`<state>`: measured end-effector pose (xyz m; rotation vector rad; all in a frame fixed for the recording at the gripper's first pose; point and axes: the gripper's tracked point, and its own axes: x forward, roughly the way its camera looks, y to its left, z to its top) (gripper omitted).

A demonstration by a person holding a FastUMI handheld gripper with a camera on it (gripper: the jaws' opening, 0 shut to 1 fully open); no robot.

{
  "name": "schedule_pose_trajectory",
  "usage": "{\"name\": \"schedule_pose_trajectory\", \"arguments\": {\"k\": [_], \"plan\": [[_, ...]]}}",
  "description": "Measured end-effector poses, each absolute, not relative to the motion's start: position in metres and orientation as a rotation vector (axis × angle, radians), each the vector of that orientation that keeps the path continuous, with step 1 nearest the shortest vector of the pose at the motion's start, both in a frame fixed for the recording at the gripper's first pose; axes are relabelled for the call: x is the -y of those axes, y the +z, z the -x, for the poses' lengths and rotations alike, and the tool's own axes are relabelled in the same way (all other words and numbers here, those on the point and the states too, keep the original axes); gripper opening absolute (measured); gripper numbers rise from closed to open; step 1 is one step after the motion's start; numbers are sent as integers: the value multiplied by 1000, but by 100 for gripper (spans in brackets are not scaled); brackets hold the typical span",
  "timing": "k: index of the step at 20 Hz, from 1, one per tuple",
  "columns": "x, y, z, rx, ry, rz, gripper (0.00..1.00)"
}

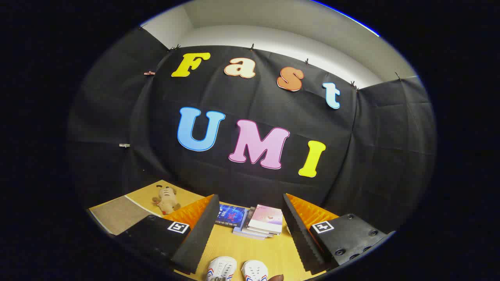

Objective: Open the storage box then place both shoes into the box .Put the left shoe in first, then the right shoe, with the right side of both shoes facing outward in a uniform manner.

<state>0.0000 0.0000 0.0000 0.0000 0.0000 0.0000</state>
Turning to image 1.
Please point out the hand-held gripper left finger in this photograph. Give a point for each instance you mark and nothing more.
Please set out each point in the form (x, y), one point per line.
(197, 238)

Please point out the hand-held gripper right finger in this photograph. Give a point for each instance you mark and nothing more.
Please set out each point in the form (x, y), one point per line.
(300, 238)

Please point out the white canvas shoe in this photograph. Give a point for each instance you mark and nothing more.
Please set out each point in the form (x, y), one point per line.
(221, 268)
(254, 270)

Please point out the beige fabric storage box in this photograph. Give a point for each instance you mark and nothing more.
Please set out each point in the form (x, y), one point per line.
(117, 214)

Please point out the pink cover book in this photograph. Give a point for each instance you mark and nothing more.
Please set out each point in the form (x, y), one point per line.
(266, 218)

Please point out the dark blue book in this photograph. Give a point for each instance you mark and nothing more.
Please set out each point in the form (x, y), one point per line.
(230, 216)

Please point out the light blue book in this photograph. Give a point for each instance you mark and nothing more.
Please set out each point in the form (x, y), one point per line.
(239, 230)

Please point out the tan plush dog toy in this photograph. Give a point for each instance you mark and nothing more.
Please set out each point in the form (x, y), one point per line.
(166, 199)

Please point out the white book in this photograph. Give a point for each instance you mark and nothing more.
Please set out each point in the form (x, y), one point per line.
(247, 225)

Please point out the black backdrop cloth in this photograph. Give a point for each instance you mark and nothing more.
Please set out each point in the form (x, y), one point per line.
(250, 101)

